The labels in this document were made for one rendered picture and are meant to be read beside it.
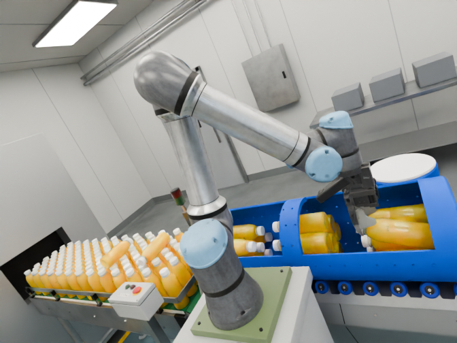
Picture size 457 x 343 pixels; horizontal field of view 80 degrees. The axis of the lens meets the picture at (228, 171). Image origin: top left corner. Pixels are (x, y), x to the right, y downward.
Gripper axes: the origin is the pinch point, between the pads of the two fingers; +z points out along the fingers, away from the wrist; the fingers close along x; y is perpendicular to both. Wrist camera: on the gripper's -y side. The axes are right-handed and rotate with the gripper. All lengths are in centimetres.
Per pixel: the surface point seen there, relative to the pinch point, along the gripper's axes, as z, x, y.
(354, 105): 25, 268, -22
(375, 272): 9.7, -8.3, 2.2
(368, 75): 8, 344, -6
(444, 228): -2.2, -6.0, 19.8
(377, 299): 22.6, -5.7, -0.1
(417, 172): 12, 53, 18
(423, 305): 23.2, -6.3, 11.5
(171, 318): 29, -18, -84
